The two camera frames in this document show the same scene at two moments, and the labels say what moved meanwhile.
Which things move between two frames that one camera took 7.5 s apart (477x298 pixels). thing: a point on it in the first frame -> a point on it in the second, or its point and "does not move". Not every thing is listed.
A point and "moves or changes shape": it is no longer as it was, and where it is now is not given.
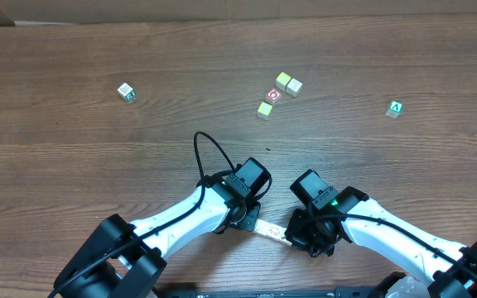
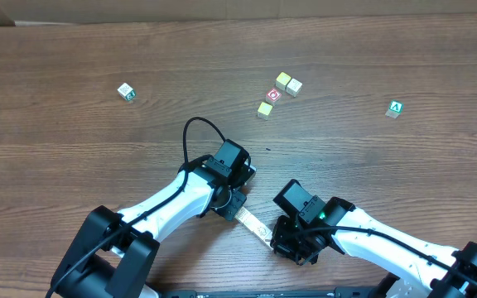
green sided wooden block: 126,91 does not move
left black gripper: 251,220 -> 232,209
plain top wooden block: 294,87 does not move
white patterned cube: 262,227 moves or changes shape
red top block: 273,95 does not move
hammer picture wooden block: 285,241 moves or changes shape
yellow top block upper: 282,80 does not move
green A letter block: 395,108 does not move
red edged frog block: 263,228 moves or changes shape
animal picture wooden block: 273,231 moves or changes shape
